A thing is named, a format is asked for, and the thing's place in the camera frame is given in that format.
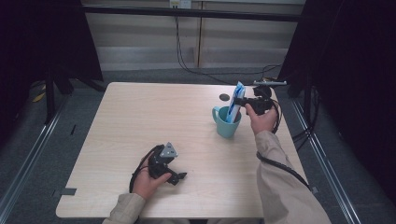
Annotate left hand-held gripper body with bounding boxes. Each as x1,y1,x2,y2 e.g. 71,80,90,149
148,141,179,180

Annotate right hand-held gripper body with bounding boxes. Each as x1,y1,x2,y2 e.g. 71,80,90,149
248,79,288,116

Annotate blue and white toothpaste tube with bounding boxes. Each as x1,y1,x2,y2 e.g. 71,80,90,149
225,80,248,124

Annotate teal mug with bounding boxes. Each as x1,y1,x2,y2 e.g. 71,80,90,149
211,105,243,139

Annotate person's right hand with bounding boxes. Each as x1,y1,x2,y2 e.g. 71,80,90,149
244,103,279,135

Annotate person's left hand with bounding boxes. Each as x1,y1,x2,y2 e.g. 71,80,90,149
132,158,173,201

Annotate dark curtain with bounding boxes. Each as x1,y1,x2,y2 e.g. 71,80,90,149
0,0,105,147
277,0,396,204

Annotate grey tape piece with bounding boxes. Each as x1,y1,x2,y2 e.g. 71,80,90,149
60,187,78,197

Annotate black horizontal bar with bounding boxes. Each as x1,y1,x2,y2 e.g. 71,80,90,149
81,5,303,23

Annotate yellow floor object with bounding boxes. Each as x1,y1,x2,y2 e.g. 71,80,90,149
31,84,48,104

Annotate bundle of black floor cables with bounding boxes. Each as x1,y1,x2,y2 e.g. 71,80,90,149
291,86,322,152

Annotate right hand-held gripper cable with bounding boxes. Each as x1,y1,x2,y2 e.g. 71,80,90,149
255,98,313,191

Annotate black wall cable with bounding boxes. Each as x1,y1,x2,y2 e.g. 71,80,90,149
174,7,283,87

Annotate metal floor rail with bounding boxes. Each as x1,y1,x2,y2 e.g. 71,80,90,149
290,98,362,224
0,95,69,219

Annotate white wall socket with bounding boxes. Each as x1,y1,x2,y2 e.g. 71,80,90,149
169,0,192,10

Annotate black stand post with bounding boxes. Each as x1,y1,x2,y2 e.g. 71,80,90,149
44,69,56,125

